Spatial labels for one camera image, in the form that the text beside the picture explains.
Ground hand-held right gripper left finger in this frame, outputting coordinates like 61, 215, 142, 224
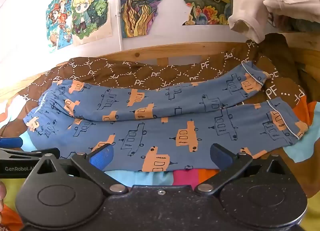
36, 143, 130, 195

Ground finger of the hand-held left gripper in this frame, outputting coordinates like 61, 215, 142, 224
0, 137, 23, 148

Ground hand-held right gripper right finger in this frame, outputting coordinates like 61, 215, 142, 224
194, 143, 288, 195

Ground blue printed pants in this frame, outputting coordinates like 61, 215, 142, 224
23, 61, 309, 173

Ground person's left hand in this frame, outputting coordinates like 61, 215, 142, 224
0, 181, 7, 213

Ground multicoloured printed bedsheet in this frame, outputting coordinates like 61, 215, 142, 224
0, 93, 320, 231

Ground brown patterned blanket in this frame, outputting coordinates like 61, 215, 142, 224
15, 33, 308, 111

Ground dark grey cloth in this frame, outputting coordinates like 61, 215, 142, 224
271, 12, 320, 33

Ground white hanging garment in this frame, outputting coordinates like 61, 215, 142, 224
228, 0, 320, 44

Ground fish cartoon wall poster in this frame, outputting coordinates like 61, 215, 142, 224
46, 0, 73, 53

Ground white wall conduit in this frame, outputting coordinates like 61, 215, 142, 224
116, 1, 124, 49

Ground cartoon character wall poster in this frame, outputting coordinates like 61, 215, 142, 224
71, 0, 113, 45

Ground swirl painting wall poster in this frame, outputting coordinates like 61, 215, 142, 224
119, 0, 173, 38

